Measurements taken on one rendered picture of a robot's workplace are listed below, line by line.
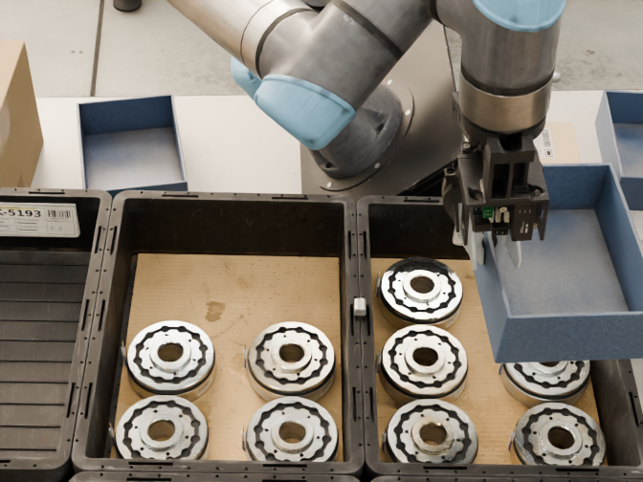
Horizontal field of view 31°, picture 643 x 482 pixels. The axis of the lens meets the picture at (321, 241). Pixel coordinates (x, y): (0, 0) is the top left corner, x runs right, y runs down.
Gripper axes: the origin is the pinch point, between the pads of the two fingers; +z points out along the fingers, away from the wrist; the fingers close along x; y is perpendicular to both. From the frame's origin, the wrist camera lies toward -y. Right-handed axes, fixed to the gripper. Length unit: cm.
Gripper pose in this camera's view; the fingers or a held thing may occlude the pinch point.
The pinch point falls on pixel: (486, 248)
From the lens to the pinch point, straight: 113.3
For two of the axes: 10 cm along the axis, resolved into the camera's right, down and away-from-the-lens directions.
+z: 0.5, 6.7, 7.4
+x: 10.0, -0.6, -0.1
